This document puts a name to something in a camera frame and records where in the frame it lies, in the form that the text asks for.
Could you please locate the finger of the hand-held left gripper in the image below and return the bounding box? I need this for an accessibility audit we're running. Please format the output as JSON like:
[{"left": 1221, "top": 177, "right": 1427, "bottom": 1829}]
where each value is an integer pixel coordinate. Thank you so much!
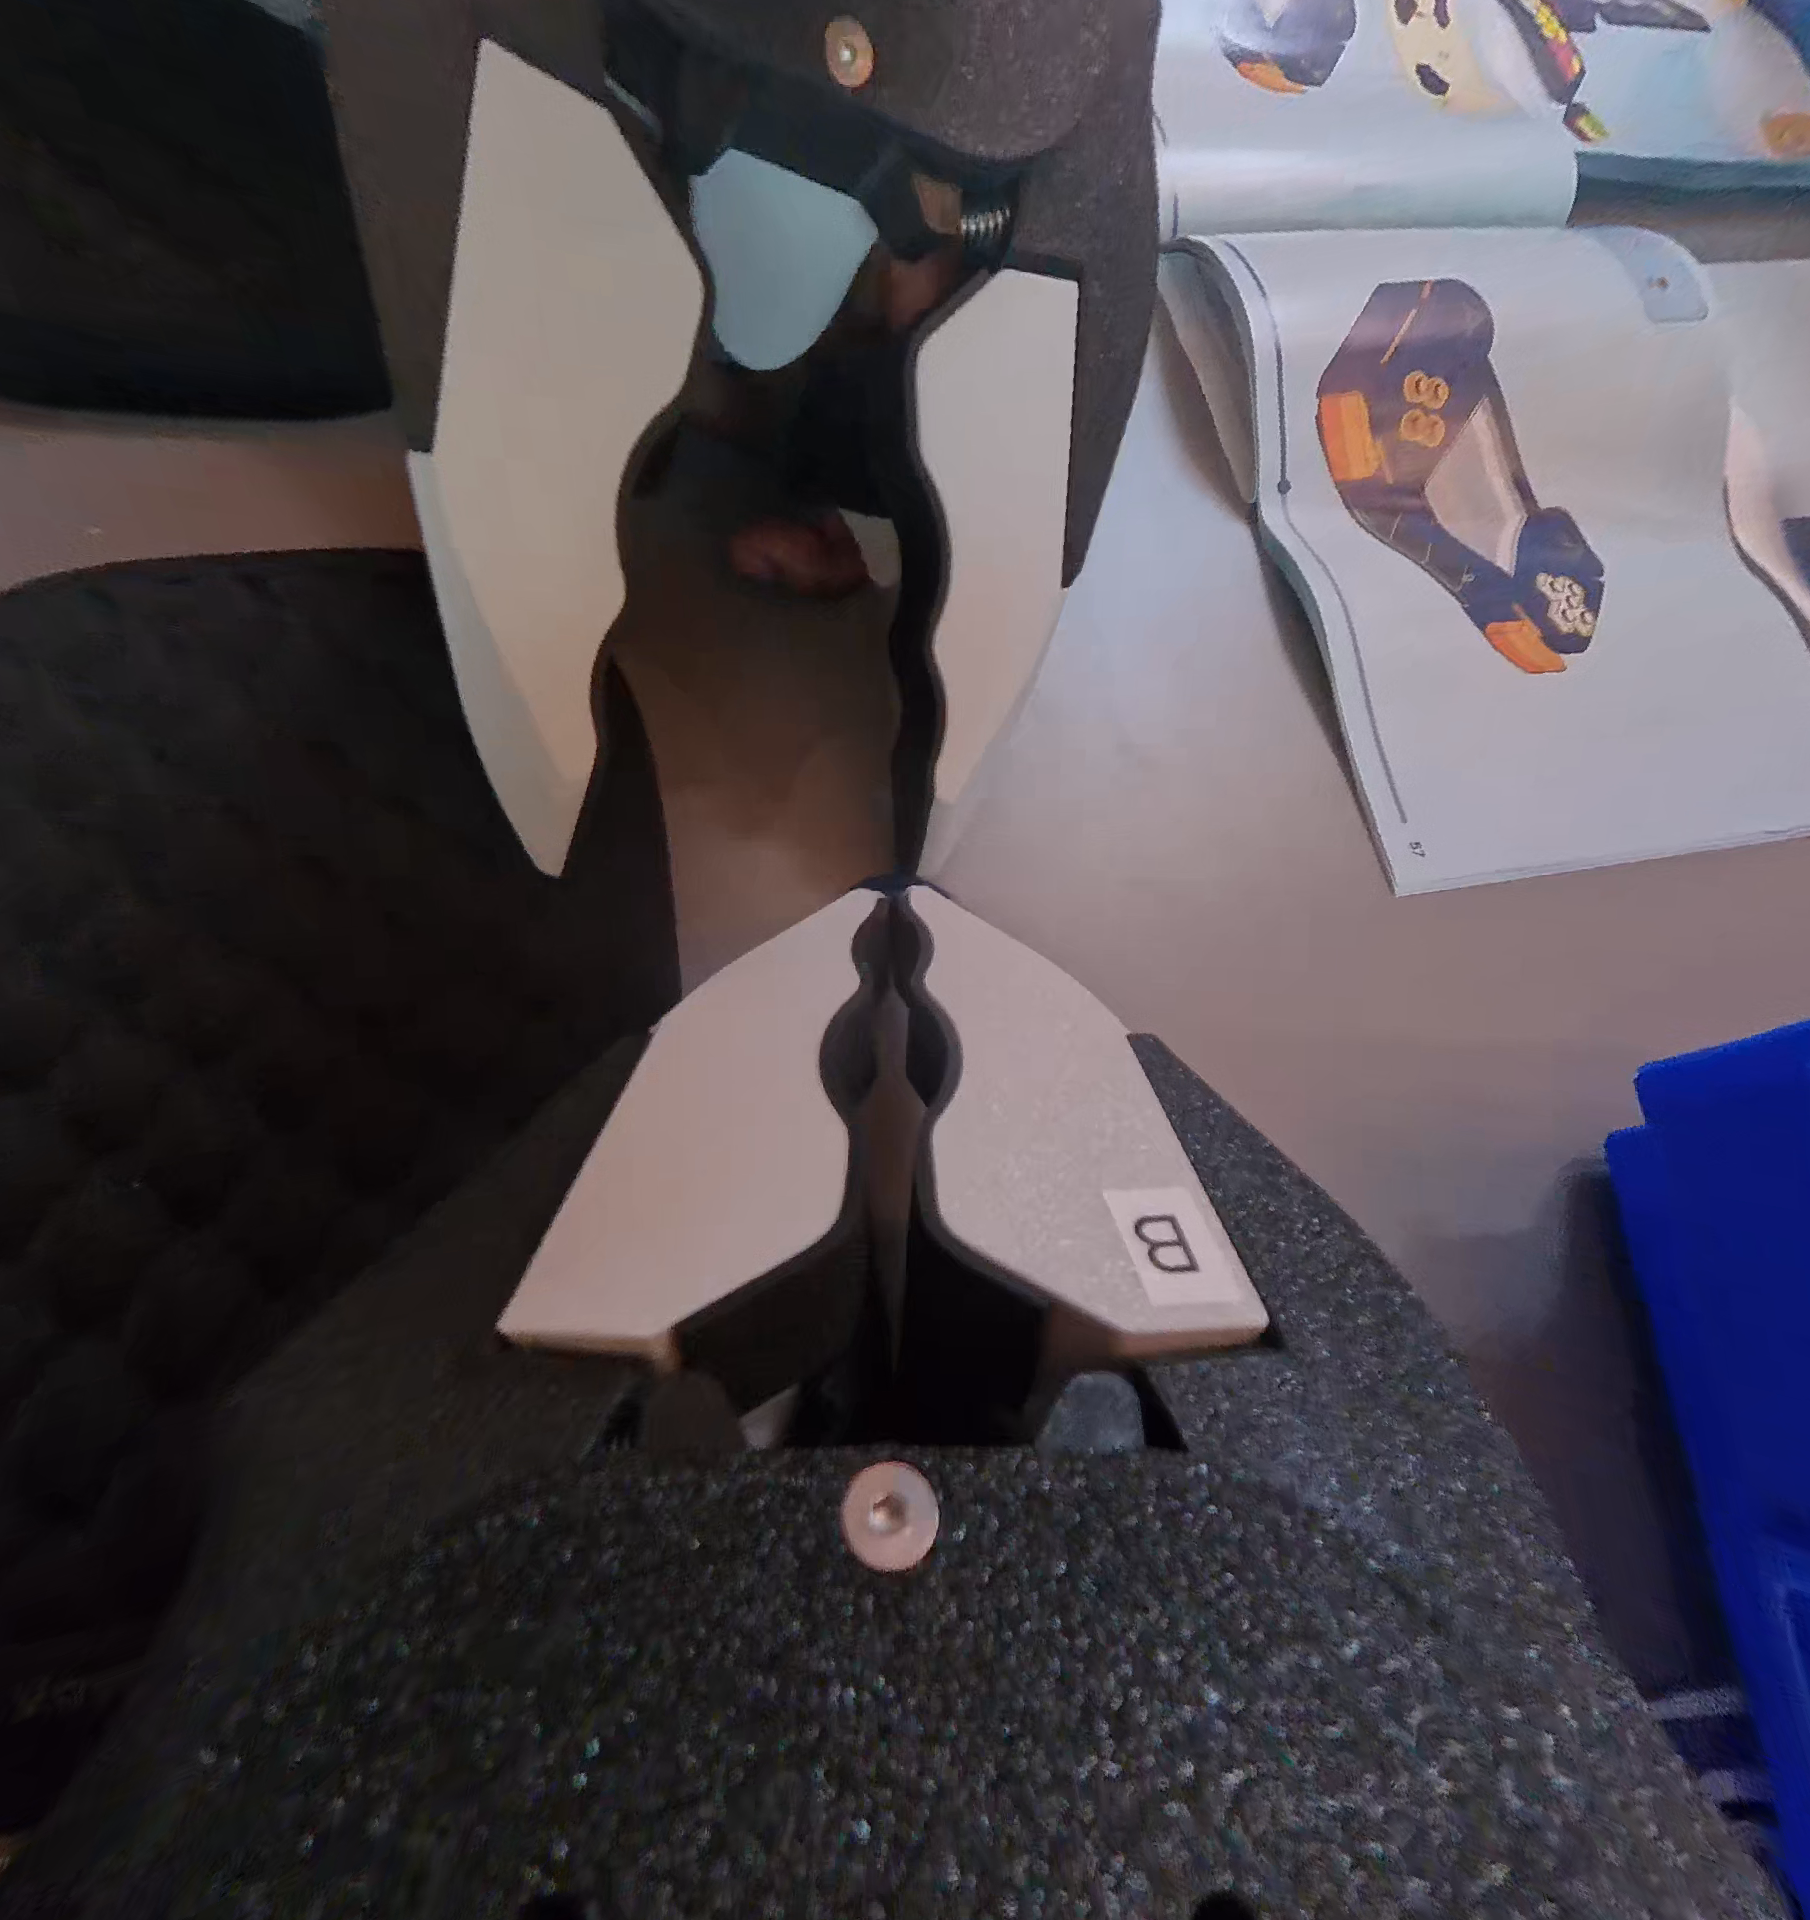
[
  {"left": 886, "top": 267, "right": 1084, "bottom": 877},
  {"left": 405, "top": 37, "right": 708, "bottom": 882}
]

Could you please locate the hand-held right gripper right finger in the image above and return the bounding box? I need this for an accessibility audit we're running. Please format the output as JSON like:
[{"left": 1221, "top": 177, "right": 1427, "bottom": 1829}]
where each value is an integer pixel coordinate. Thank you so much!
[{"left": 903, "top": 885, "right": 1273, "bottom": 1368}]

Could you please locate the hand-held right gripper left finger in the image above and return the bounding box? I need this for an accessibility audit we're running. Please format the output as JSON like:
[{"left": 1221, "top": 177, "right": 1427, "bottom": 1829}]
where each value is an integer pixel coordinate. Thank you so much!
[{"left": 496, "top": 885, "right": 887, "bottom": 1371}]

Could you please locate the blue plastic bin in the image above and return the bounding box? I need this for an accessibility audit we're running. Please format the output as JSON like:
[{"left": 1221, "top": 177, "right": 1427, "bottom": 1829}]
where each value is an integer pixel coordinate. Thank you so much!
[{"left": 1601, "top": 1008, "right": 1810, "bottom": 1920}]

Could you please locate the person's left hand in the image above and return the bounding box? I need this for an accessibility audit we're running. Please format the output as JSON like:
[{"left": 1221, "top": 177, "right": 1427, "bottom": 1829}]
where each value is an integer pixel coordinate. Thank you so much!
[{"left": 727, "top": 510, "right": 877, "bottom": 598}]

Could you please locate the black padded armrest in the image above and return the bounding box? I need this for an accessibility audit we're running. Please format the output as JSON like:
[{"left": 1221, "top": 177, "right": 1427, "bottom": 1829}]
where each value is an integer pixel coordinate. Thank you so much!
[
  {"left": 0, "top": 546, "right": 686, "bottom": 1844},
  {"left": 0, "top": 0, "right": 398, "bottom": 426}
]

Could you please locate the open instruction booklet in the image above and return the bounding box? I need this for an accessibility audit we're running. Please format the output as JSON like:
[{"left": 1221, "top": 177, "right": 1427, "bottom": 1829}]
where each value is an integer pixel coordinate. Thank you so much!
[{"left": 1152, "top": 0, "right": 1810, "bottom": 901}]

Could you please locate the instruction booklet purple toy cover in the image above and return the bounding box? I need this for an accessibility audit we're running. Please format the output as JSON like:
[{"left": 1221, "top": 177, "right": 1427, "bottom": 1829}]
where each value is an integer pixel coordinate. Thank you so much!
[{"left": 1495, "top": 0, "right": 1810, "bottom": 229}]

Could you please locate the instruction booklet black board cover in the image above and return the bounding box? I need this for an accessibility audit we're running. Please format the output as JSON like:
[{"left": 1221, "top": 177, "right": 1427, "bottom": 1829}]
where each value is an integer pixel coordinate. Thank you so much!
[{"left": 1723, "top": 396, "right": 1810, "bottom": 696}]

